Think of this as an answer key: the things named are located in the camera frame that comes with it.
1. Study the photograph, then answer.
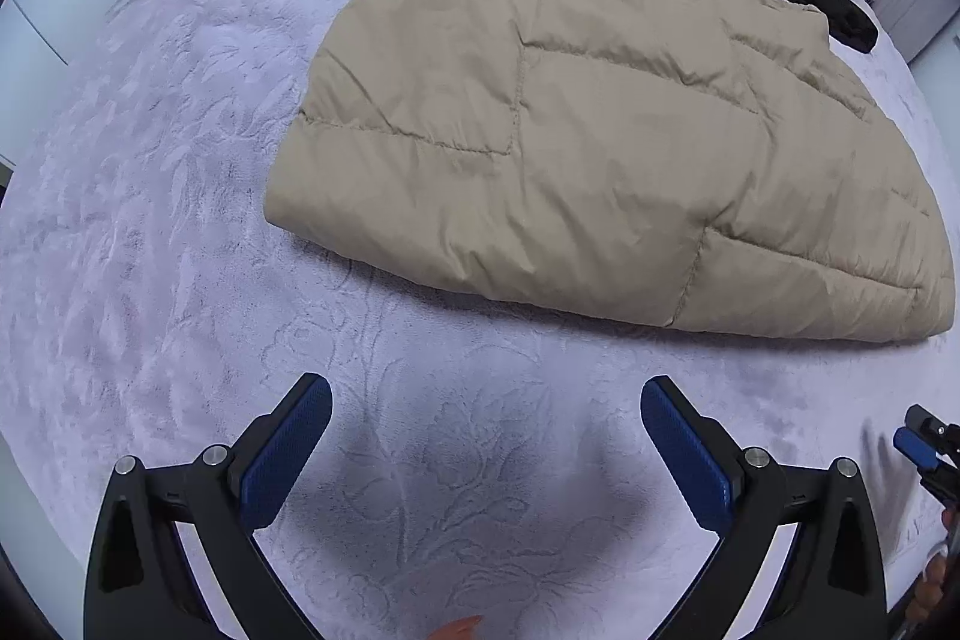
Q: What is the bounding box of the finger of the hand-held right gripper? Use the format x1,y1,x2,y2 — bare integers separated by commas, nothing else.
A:
892,428,938,470
904,405,947,440

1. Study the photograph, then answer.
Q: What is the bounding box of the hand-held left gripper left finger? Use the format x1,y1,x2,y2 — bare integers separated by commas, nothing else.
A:
84,372,333,640

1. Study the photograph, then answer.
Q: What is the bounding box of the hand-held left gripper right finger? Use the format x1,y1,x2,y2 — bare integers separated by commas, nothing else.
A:
640,374,890,640

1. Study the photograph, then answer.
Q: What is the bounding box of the beige puffer jacket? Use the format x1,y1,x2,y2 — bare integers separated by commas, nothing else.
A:
264,0,957,342

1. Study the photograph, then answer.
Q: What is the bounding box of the person's right hand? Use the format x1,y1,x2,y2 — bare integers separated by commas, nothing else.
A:
919,505,960,611

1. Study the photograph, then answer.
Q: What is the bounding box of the person's left hand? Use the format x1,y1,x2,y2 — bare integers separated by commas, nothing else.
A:
429,616,485,640

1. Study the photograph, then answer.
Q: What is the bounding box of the lavender embossed blanket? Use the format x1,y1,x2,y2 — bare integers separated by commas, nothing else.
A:
0,0,960,640

